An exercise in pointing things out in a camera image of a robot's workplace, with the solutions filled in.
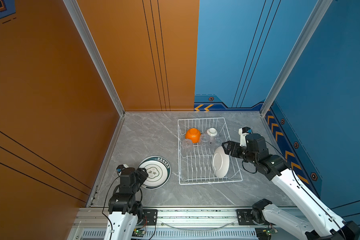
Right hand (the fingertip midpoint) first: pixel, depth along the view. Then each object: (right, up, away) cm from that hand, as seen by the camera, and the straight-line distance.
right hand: (226, 145), depth 75 cm
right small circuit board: (+19, -40, -6) cm, 44 cm away
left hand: (-43, -14, +6) cm, 46 cm away
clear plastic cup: (-20, -2, +20) cm, 28 cm away
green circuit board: (-43, -41, -5) cm, 59 cm away
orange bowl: (-16, +4, +23) cm, 28 cm away
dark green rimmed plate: (-37, -17, +11) cm, 42 cm away
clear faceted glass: (-9, +1, +16) cm, 18 cm away
